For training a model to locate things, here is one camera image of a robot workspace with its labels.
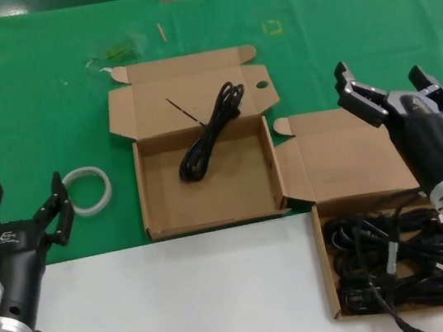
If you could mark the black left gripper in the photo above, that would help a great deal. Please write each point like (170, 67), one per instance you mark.
(19, 263)

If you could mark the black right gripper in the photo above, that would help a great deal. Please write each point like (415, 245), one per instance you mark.
(426, 139)

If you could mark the large empty cardboard box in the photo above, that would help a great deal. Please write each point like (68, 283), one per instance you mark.
(209, 193)

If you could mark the clear tape roll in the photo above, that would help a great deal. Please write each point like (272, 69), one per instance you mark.
(107, 191)

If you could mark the green table cloth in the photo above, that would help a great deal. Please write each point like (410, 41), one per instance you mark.
(10, 122)

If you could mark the white tape scrap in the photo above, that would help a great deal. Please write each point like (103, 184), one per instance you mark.
(105, 69)

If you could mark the small wooden stick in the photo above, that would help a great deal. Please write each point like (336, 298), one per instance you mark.
(162, 33)

